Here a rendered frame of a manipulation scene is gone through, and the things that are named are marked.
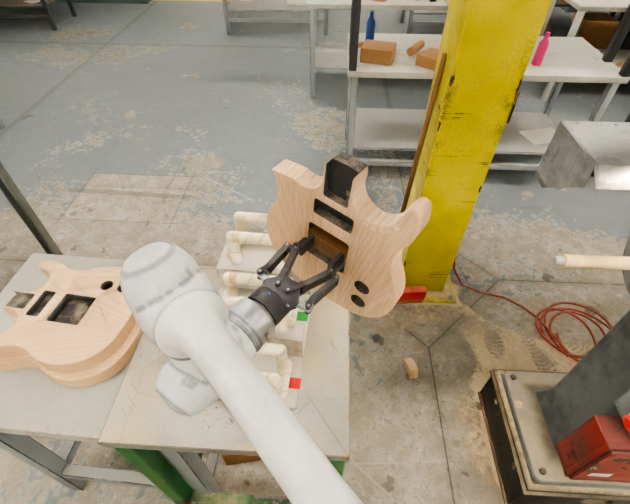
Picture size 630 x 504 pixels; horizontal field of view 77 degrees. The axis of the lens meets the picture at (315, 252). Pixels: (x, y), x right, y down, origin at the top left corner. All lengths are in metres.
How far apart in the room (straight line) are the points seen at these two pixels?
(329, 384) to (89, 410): 0.64
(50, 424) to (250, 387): 0.89
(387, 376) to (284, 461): 1.75
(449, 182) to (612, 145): 1.07
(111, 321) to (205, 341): 0.81
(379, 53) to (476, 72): 1.31
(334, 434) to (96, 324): 0.73
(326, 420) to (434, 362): 1.29
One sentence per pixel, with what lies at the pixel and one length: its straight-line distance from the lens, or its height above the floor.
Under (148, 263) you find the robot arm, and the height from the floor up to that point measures 1.58.
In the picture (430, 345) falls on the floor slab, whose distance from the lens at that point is 2.35.
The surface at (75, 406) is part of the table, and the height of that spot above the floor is 0.90.
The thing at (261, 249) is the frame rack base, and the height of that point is 1.10.
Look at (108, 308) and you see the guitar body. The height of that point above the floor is 0.99.
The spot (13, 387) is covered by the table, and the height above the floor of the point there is 0.90.
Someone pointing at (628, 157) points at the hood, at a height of 1.53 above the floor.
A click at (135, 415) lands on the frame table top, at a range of 1.18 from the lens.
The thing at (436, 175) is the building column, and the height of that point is 0.88.
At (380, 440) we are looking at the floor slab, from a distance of 2.07.
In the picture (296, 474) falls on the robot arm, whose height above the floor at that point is 1.47.
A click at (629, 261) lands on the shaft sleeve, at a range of 1.18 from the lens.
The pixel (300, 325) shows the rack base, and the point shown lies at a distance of 1.11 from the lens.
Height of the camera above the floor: 1.95
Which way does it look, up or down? 46 degrees down
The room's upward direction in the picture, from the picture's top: straight up
